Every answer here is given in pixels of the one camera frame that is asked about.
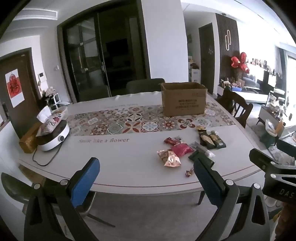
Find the brown gift box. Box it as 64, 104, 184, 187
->
19, 123, 42, 154

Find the dark slatted wall panel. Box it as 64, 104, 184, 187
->
216, 13, 240, 93

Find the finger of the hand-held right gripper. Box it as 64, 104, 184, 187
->
249, 148, 296, 176

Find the brown cardboard box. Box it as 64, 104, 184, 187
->
161, 82, 208, 117

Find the black power cable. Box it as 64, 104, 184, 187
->
32, 139, 63, 167

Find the copper foil snack packet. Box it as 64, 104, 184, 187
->
157, 149, 173, 163
164, 152, 182, 168

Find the dark sliding glass door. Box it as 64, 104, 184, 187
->
57, 0, 151, 103

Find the dark room door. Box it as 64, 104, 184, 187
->
198, 22, 216, 94

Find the brown entrance door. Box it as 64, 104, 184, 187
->
0, 47, 41, 139

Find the white storage cabinet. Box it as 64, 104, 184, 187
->
188, 68, 201, 83

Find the red and white door poster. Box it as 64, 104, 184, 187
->
5, 69, 25, 108

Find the dark wooden chair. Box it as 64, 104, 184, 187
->
216, 88, 254, 128

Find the grey metal-legged chair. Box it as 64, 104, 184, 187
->
0, 173, 116, 229

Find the floral tissue box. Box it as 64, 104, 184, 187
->
36, 107, 66, 137

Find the bowl of oranges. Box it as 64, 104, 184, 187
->
52, 106, 69, 121

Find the crimson snack packet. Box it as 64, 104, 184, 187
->
171, 143, 194, 157

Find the dark green dining chair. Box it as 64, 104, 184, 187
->
126, 78, 166, 94
79, 85, 112, 101

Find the grey coffee table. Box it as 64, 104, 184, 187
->
257, 105, 285, 126

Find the white electric cooker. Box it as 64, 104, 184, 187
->
38, 120, 70, 152

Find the red foil balloon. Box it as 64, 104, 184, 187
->
230, 52, 250, 74

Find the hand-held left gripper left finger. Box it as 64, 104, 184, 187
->
24, 157, 101, 241

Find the white low sideboard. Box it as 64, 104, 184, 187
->
217, 83, 269, 103

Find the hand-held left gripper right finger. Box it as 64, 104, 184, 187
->
193, 158, 271, 241

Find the white flower bouquet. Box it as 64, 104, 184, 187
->
43, 86, 57, 102

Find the small white rack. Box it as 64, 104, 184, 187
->
50, 93, 61, 111

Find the white loop wall decor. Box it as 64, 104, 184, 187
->
225, 30, 232, 51

